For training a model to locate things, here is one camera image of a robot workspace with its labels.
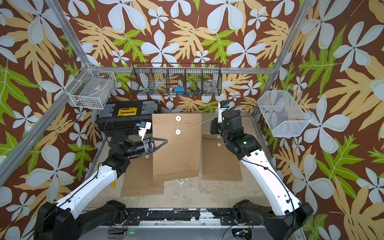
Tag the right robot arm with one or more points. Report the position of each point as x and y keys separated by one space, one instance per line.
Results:
x=286 y=213

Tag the black toolbox yellow latch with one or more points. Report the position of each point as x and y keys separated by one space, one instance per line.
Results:
x=125 y=116

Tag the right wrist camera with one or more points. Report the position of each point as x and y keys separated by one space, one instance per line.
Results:
x=222 y=106

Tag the black wire basket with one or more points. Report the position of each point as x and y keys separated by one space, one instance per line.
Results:
x=161 y=80

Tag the brown kraft file bag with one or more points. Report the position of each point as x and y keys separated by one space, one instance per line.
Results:
x=139 y=179

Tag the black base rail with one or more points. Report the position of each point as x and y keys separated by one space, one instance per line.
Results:
x=220 y=216

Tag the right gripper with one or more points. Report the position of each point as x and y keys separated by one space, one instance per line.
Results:
x=214 y=130

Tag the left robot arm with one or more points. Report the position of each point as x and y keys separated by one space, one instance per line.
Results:
x=65 y=220

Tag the white wire basket left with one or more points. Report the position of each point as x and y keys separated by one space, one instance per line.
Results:
x=91 y=87

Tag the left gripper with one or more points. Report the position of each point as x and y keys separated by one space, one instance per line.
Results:
x=149 y=146

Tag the white mesh basket right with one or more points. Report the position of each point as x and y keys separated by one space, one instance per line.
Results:
x=285 y=113

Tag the blue object in basket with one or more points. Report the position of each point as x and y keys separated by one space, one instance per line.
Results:
x=180 y=91

